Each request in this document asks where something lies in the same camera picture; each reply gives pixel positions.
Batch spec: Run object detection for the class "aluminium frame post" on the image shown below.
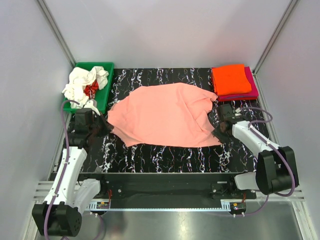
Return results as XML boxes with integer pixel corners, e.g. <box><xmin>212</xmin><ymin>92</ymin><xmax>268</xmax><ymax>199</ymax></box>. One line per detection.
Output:
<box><xmin>35</xmin><ymin>0</ymin><xmax>76</xmax><ymax>67</ymax></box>
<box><xmin>252</xmin><ymin>0</ymin><xmax>300</xmax><ymax>76</ymax></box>

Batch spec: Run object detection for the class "magenta folded t-shirt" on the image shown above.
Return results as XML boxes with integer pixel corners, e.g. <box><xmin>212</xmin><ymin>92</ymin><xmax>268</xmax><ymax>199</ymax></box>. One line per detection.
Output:
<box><xmin>217</xmin><ymin>66</ymin><xmax>259</xmax><ymax>102</ymax></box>

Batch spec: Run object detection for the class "red crumpled t-shirt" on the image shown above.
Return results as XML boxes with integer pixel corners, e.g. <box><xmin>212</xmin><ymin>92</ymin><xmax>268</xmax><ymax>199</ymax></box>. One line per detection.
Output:
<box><xmin>83</xmin><ymin>80</ymin><xmax>99</xmax><ymax>100</ymax></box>

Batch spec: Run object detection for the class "salmon pink t-shirt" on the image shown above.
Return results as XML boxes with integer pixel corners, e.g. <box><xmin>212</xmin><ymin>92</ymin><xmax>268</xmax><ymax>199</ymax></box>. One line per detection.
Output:
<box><xmin>107</xmin><ymin>82</ymin><xmax>220</xmax><ymax>148</ymax></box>

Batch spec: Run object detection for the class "green plastic bin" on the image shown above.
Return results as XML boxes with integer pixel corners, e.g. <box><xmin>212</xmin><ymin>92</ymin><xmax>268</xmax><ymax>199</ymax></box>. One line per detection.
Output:
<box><xmin>63</xmin><ymin>62</ymin><xmax>114</xmax><ymax>114</ymax></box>

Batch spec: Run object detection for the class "left aluminium frame post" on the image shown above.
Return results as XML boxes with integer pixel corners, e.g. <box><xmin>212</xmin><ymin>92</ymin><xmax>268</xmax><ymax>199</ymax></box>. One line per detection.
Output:
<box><xmin>35</xmin><ymin>0</ymin><xmax>76</xmax><ymax>67</ymax></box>

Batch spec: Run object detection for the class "black marbled table mat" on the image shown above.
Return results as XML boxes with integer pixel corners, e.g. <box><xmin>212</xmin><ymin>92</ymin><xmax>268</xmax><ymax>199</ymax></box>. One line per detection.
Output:
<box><xmin>80</xmin><ymin>68</ymin><xmax>257</xmax><ymax>173</ymax></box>

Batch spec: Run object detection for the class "right aluminium frame post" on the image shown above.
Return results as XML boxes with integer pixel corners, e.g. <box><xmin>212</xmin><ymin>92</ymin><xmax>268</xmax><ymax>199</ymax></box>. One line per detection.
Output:
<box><xmin>252</xmin><ymin>0</ymin><xmax>300</xmax><ymax>76</ymax></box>

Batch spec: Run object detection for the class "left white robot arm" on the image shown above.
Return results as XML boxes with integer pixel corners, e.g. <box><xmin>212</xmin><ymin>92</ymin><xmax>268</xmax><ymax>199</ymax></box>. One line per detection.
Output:
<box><xmin>31</xmin><ymin>106</ymin><xmax>112</xmax><ymax>240</ymax></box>

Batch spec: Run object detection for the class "orange folded t-shirt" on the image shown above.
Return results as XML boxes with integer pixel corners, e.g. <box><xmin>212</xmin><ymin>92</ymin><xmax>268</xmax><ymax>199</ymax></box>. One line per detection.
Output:
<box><xmin>212</xmin><ymin>64</ymin><xmax>252</xmax><ymax>97</ymax></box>

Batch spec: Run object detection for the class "white slotted cable duct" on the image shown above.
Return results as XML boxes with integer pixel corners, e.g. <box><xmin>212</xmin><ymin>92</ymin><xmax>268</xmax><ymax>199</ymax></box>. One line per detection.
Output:
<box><xmin>86</xmin><ymin>201</ymin><xmax>231</xmax><ymax>212</ymax></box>

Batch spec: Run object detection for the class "white crumpled t-shirt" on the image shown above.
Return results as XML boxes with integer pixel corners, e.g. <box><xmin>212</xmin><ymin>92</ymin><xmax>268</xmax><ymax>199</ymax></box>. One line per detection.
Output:
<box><xmin>62</xmin><ymin>66</ymin><xmax>110</xmax><ymax>109</ymax></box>

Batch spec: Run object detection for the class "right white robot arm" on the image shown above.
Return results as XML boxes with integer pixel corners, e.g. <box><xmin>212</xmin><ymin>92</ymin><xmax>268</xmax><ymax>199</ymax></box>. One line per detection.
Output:
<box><xmin>212</xmin><ymin>104</ymin><xmax>299</xmax><ymax>199</ymax></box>

